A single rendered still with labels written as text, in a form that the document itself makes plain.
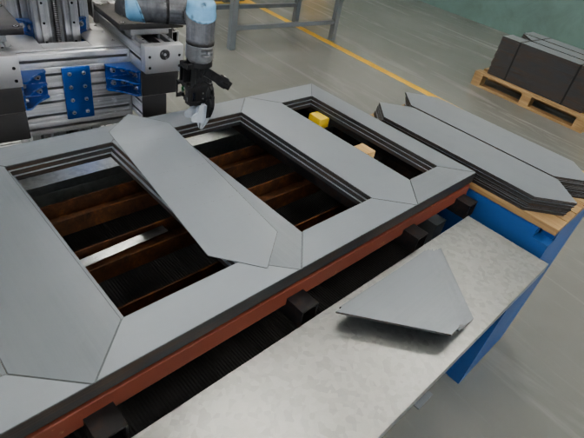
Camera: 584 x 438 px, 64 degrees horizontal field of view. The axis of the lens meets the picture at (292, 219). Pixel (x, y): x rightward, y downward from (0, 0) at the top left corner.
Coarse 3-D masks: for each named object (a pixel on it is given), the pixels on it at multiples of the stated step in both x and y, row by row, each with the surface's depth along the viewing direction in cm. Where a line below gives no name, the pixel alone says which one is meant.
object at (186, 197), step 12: (216, 180) 119; (168, 192) 112; (180, 192) 112; (192, 192) 113; (204, 192) 114; (216, 192) 115; (228, 192) 116; (168, 204) 108; (180, 204) 109; (192, 204) 109
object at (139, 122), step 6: (126, 120) 136; (132, 120) 137; (138, 120) 137; (144, 120) 138; (150, 120) 139; (156, 120) 139; (120, 126) 133; (126, 126) 133; (132, 126) 134; (138, 126) 134; (144, 126) 135
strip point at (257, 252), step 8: (256, 240) 103; (264, 240) 103; (272, 240) 104; (232, 248) 100; (240, 248) 100; (248, 248) 100; (256, 248) 101; (264, 248) 101; (272, 248) 102; (216, 256) 97; (224, 256) 97; (232, 256) 97; (240, 256) 98; (248, 256) 98; (256, 256) 99; (264, 256) 99; (256, 264) 97; (264, 264) 97
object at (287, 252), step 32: (192, 128) 142; (224, 128) 150; (256, 128) 149; (352, 128) 163; (64, 160) 118; (96, 160) 124; (128, 160) 122; (416, 160) 149; (352, 192) 128; (448, 192) 138; (288, 224) 109; (384, 224) 117; (288, 256) 100; (224, 320) 87; (160, 352) 78; (96, 384) 71
